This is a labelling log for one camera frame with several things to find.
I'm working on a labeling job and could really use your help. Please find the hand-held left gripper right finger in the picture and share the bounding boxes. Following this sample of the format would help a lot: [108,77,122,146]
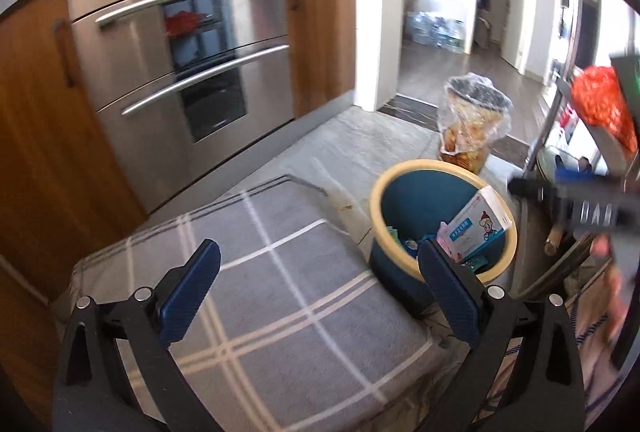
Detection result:
[417,239,585,432]

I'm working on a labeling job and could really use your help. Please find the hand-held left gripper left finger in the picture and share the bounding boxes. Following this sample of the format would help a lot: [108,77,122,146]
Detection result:
[52,239,222,432]

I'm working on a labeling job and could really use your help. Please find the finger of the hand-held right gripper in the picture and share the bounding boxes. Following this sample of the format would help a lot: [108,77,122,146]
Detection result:
[554,166,622,186]
[507,176,567,209]

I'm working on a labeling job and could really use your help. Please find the white cartoon medicine box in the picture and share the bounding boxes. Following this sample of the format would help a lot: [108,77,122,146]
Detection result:
[436,185,516,263]

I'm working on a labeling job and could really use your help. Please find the blue bin with yellow rim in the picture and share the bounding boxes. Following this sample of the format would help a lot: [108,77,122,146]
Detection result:
[369,159,519,321]

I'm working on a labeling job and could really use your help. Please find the person's right forearm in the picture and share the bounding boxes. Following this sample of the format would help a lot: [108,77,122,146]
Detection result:
[602,258,634,354]

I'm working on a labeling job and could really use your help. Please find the person's right hand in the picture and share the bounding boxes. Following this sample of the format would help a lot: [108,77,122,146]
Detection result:
[590,234,615,259]

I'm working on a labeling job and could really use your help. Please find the glass pan lid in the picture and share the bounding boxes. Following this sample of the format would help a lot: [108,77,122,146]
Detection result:
[537,144,584,176]

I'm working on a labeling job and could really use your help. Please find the white red plastic bag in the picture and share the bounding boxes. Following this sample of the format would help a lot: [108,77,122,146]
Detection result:
[554,106,576,148]

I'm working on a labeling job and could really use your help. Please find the orange net bag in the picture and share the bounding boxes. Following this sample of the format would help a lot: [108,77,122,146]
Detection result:
[570,65,639,154]

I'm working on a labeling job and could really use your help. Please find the bin lined with clear bag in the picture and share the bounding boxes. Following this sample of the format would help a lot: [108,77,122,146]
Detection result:
[437,74,514,176]

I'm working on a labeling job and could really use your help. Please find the grey plaid blanket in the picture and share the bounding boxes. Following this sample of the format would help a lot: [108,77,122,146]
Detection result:
[50,174,452,432]

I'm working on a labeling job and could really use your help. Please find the wooden cabinet door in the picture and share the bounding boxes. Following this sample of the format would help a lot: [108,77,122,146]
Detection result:
[279,0,359,121]
[0,0,149,304]
[0,257,66,414]

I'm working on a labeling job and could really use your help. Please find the cluster of water jugs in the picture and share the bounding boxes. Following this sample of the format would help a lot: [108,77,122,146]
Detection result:
[404,9,469,56]

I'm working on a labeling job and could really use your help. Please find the stainless steel oven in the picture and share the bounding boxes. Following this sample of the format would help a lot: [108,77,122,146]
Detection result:
[67,0,296,214]

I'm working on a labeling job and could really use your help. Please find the chrome rack frame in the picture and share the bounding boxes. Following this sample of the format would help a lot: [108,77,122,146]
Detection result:
[520,0,640,194]

